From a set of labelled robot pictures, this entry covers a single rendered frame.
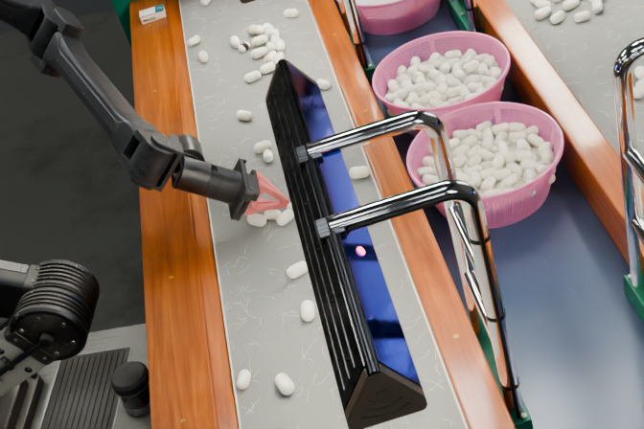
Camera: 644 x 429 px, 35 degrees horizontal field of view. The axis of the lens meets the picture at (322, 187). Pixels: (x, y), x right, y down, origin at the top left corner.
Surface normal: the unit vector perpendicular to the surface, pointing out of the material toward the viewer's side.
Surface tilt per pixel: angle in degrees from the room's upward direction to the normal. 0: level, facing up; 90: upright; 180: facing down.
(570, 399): 0
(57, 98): 0
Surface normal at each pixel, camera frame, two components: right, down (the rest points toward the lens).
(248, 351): -0.25, -0.76
